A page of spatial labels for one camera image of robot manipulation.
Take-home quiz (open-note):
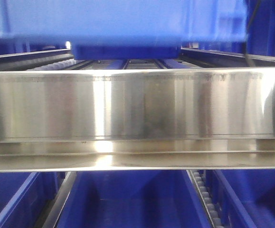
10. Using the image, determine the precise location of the large blue bin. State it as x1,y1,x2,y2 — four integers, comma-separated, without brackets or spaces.
0,0,247,60

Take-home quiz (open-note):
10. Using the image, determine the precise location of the blue lower middle bin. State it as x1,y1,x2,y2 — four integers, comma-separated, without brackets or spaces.
57,170,210,228

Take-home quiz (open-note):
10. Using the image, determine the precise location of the right roller track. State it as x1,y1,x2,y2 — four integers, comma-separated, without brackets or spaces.
187,170,224,228

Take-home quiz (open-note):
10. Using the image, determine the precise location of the blue lower right bin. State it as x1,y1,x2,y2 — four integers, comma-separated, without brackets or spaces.
203,169,275,228

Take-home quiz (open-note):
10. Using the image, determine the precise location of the blue lower left bin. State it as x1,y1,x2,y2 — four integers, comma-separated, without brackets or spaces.
0,172,65,228

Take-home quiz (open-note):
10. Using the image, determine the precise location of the blue upper right bin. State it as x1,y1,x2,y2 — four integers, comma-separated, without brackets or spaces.
246,0,275,57

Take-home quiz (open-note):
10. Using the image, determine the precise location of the stainless steel shelf rail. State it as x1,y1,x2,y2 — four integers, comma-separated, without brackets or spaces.
0,67,275,172

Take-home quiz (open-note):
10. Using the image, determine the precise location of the upper right metal rail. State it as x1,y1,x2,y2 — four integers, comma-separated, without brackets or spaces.
179,48,275,68

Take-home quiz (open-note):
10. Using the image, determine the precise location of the left metal divider rail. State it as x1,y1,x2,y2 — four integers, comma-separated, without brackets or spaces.
34,171,77,228

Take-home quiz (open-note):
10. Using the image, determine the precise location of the upper left roller rail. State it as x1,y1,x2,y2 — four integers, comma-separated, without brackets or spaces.
0,49,74,71

